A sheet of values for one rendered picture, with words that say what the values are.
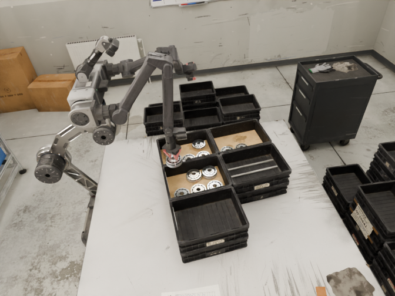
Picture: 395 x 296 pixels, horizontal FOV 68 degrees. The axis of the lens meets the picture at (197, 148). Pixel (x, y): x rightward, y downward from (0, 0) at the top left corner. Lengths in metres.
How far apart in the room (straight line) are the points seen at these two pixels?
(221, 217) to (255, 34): 3.57
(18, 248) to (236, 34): 3.89
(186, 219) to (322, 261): 0.80
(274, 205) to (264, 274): 0.48
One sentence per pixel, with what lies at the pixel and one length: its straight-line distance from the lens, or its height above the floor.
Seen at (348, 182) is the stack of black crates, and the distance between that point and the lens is 2.91.
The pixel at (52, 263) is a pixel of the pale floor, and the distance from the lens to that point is 2.95.
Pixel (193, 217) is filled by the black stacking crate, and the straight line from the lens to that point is 1.80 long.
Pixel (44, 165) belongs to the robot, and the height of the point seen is 0.97.
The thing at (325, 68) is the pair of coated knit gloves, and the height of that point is 0.89.
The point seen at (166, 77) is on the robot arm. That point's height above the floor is 1.64.
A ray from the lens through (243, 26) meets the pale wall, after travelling 4.79.
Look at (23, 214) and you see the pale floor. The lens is 3.45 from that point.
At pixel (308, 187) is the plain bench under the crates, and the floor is 0.70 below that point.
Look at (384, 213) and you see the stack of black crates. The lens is 2.50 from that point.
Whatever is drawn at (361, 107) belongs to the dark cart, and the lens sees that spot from 3.38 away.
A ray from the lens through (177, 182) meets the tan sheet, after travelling 1.98.
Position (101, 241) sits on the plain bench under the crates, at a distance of 2.00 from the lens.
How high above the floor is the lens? 2.30
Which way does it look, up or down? 42 degrees down
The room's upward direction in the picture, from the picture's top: 5 degrees counter-clockwise
